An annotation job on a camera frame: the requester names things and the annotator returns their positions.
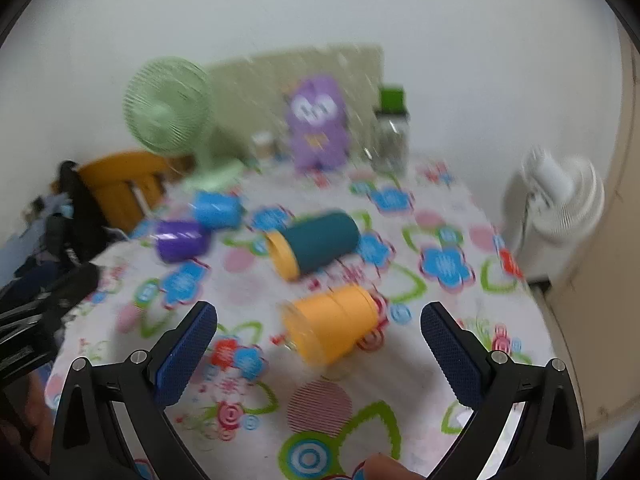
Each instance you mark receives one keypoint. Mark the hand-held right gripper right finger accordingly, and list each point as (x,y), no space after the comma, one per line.
(450,355)

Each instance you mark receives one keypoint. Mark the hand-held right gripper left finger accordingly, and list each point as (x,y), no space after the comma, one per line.
(187,350)

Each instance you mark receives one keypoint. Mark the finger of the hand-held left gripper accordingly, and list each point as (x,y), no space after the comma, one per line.
(75,282)

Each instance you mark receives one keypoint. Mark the purple cup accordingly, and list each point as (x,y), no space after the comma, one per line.
(182,242)

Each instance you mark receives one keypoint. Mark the blue cup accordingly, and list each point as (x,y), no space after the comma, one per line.
(217,210)

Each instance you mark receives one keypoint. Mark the teal cup with yellow rim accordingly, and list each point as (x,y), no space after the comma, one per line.
(320,242)

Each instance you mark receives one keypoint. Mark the person's right hand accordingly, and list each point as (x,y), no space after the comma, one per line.
(385,469)

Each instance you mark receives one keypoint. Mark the dark clothing pile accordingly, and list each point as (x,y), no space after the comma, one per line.
(75,210)

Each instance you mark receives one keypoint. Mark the floral tablecloth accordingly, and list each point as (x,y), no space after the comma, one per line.
(260,290)

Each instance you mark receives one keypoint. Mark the orange wooden chair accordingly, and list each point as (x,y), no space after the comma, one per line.
(122,180)

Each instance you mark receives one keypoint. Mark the white fan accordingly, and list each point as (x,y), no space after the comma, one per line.
(560,195)

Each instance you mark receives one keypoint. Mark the green desk fan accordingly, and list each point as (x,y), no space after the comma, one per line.
(167,107)

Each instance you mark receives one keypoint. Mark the clear jar with green lid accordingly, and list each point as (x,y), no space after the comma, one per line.
(391,132)

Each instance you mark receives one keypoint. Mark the purple plush toy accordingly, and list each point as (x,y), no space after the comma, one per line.
(317,125)

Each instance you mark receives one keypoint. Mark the pale green board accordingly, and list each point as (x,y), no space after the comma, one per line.
(255,90)

